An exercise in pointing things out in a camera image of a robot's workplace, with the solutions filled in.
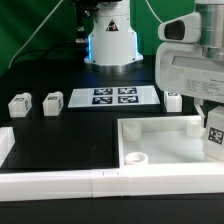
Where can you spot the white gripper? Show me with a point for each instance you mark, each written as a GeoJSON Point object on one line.
{"type": "Point", "coordinates": [181, 68]}

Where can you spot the white square tabletop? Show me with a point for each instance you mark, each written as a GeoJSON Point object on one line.
{"type": "Point", "coordinates": [163, 140]}

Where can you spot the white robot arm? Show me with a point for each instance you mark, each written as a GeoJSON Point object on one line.
{"type": "Point", "coordinates": [104, 26]}

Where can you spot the white U-shaped obstacle fence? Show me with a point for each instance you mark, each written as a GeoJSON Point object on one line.
{"type": "Point", "coordinates": [135, 179]}

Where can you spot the white fiducial marker sheet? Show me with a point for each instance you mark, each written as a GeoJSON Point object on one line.
{"type": "Point", "coordinates": [114, 96]}

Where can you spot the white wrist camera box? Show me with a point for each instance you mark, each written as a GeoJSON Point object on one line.
{"type": "Point", "coordinates": [184, 29]}

